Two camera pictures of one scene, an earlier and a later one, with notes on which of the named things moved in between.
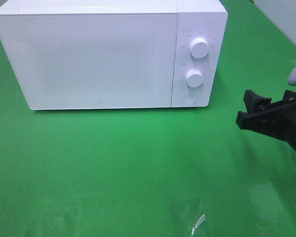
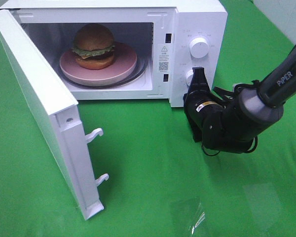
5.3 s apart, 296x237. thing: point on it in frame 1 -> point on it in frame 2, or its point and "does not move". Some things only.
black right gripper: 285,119 -> 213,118
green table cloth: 157,172 does not move
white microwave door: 72,60 -> 60,114
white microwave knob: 199,48 does not move
